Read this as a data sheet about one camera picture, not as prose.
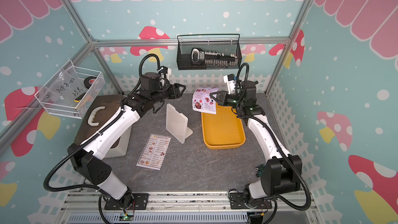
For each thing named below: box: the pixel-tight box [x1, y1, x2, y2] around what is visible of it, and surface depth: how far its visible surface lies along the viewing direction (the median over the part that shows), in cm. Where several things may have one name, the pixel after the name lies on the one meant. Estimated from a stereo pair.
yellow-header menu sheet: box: [136, 133, 172, 171], surface depth 93 cm
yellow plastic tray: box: [201, 103, 246, 150], surface depth 98 cm
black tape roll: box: [83, 75, 98, 90], surface depth 81 cm
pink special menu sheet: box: [192, 86, 220, 115], surface depth 79 cm
